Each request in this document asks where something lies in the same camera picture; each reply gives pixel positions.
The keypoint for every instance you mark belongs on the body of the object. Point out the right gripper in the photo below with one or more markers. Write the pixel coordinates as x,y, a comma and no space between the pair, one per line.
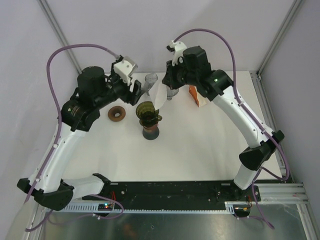
168,78

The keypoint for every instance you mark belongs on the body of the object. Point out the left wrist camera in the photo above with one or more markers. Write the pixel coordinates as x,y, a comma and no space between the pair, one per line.
125,69

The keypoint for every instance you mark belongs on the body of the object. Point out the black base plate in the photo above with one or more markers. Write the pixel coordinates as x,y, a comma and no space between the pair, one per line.
178,195

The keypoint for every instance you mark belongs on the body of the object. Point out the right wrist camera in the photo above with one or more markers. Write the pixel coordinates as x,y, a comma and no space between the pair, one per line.
176,48

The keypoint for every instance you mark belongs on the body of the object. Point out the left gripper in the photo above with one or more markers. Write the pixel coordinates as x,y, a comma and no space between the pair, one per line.
131,97

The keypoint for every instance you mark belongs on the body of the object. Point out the clear grey glass carafe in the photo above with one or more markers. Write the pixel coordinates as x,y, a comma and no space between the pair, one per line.
149,81

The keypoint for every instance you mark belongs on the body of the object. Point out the grey cable duct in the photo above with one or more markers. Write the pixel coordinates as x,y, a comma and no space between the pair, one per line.
105,207

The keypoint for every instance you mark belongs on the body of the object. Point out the olive green dripper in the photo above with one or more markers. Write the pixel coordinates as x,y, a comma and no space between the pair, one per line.
147,114

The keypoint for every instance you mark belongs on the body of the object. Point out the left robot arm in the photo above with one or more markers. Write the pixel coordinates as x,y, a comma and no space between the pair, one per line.
74,122

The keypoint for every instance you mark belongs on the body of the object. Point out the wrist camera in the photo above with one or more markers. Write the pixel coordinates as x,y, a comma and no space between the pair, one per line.
125,69
176,48

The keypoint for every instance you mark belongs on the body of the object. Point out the red-rimmed dark carafe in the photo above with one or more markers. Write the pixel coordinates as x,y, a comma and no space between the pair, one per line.
150,133

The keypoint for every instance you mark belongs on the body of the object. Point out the orange coffee filter box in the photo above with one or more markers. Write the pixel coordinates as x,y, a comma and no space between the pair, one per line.
199,100

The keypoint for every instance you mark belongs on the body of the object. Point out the white paper coffee filter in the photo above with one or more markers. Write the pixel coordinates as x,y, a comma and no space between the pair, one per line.
158,94

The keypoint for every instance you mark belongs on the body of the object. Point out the clear grey ribbed dripper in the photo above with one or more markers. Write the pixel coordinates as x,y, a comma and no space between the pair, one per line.
171,93

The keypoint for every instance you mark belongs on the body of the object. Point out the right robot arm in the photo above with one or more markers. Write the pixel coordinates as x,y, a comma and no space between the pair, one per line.
261,139

